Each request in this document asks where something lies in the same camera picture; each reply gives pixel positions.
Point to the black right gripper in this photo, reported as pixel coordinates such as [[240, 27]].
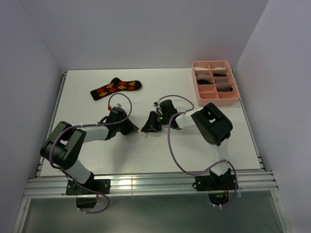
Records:
[[151, 125]]

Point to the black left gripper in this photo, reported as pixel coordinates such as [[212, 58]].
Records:
[[130, 127]]

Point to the black orange argyle sock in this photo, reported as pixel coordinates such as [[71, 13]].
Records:
[[116, 85]]

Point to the black white-striped sock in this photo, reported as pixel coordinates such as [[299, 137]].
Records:
[[228, 89]]

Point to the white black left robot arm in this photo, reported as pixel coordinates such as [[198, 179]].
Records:
[[64, 144]]

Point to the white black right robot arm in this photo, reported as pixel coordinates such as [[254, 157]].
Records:
[[213, 125]]

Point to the black rolled sock in tray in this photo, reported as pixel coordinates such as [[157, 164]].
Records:
[[203, 82]]

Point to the white rolled sock in tray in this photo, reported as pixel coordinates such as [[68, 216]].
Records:
[[197, 69]]

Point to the pink compartment organizer tray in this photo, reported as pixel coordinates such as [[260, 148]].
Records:
[[214, 82]]

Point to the grey rolled sock in tray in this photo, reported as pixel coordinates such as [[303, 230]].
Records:
[[222, 82]]

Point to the striped white sock in tray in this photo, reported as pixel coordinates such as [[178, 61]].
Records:
[[218, 68]]

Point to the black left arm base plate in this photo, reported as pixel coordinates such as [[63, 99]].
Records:
[[95, 187]]

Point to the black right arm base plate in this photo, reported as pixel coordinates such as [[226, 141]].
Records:
[[215, 183]]

